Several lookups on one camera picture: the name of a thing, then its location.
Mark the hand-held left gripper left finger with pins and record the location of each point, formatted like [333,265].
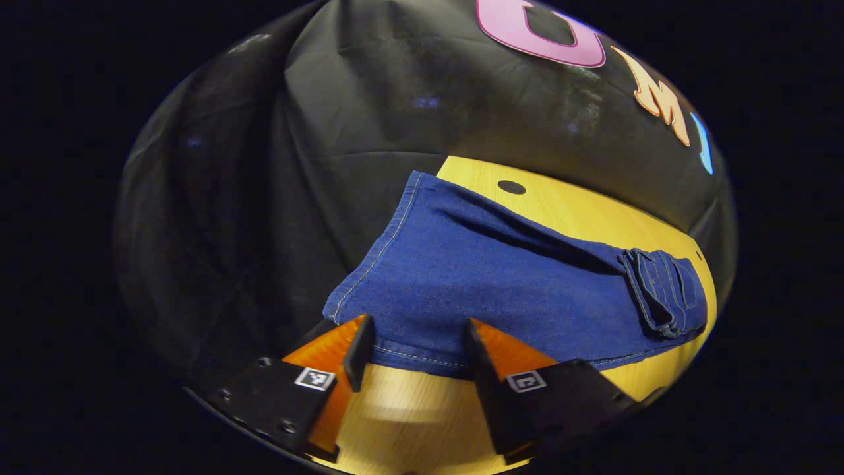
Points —
[359,353]

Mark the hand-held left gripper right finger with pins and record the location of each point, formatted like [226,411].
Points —
[484,389]

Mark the blue denim jeans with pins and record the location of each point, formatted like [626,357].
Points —
[494,277]

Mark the black backdrop cloth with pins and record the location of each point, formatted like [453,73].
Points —
[369,99]

